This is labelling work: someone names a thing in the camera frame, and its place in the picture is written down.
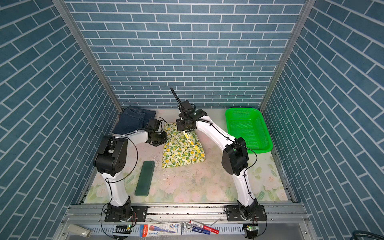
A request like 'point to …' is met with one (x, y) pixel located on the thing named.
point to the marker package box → (158, 229)
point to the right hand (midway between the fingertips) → (178, 124)
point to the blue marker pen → (190, 228)
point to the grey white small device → (79, 230)
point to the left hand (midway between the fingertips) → (168, 139)
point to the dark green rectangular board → (143, 185)
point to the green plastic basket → (249, 123)
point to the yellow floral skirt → (181, 148)
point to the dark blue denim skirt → (132, 118)
